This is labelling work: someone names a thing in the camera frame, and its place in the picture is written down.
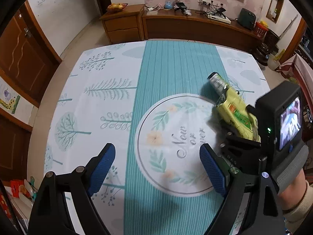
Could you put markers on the dark round pot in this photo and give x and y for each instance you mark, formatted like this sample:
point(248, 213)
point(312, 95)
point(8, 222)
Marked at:
point(262, 53)

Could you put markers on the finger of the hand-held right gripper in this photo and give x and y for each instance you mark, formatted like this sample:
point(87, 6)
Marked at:
point(250, 110)
point(244, 146)

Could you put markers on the small wooden drawer cabinet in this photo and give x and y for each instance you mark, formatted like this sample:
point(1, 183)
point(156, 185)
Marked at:
point(122, 27)

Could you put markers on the giraffe wall sticker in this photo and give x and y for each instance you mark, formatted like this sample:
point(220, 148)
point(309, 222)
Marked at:
point(9, 98)

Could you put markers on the white pink-edged tablecloth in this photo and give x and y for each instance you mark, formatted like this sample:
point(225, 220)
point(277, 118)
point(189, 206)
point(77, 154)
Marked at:
point(303, 71)

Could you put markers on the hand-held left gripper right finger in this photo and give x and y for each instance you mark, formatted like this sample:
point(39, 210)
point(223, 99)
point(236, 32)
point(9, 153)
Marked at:
point(212, 171)

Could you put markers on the wooden door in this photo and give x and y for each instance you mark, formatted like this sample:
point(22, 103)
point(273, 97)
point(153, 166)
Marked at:
point(24, 53)
point(12, 146)

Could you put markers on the teal and white leaf tablecloth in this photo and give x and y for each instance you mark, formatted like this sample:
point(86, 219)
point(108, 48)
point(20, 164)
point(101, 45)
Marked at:
point(110, 117)

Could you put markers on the white wall socket strip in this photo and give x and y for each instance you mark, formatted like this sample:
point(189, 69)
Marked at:
point(205, 1)

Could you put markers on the tall wall niche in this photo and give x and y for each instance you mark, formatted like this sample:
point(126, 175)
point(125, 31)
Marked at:
point(275, 7)

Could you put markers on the small black device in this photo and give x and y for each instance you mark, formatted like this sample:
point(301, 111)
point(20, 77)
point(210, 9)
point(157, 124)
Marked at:
point(181, 7)

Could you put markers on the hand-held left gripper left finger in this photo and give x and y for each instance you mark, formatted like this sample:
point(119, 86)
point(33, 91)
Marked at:
point(102, 169)

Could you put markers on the person's right forearm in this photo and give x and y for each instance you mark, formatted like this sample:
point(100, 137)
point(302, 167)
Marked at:
point(300, 200)

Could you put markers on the small blue ornament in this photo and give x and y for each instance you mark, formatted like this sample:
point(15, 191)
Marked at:
point(168, 5)

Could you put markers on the dark green appliance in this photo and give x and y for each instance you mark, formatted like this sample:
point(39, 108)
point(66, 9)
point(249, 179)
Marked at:
point(247, 18)

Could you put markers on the white plastic bucket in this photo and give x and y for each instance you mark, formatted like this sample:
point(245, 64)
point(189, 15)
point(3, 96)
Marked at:
point(275, 63)

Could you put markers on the long wooden TV cabinet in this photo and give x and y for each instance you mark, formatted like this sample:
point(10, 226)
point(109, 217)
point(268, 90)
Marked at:
point(195, 29)

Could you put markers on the yellow-green snack packet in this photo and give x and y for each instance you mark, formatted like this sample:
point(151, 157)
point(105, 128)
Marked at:
point(234, 102)

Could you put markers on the red plastic basket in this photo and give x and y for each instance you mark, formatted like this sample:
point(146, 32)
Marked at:
point(261, 30)

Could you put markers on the fruit bowl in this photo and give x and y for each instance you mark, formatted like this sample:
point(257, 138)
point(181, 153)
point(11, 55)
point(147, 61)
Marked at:
point(117, 7)

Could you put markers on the white set-top box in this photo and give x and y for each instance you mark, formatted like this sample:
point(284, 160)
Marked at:
point(218, 17)

